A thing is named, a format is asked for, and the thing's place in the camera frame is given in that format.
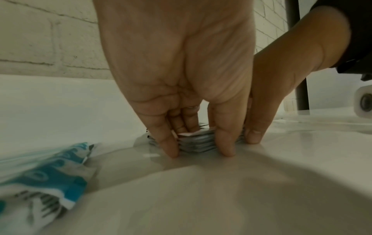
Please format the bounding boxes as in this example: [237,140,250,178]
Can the person's right hand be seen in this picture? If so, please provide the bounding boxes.
[245,7,351,145]

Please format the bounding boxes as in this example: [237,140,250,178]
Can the person's left hand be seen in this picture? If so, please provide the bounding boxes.
[93,0,257,159]

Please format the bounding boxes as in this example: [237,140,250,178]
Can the thin pile of sachets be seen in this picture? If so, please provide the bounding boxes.
[146,122,247,154]

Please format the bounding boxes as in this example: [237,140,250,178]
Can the teal wet wipe packets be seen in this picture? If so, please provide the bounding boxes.
[0,142,99,235]

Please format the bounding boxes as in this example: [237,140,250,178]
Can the white table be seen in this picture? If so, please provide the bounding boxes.
[0,73,372,235]

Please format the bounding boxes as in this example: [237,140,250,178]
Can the dark door frame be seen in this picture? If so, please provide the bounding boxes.
[284,0,311,111]

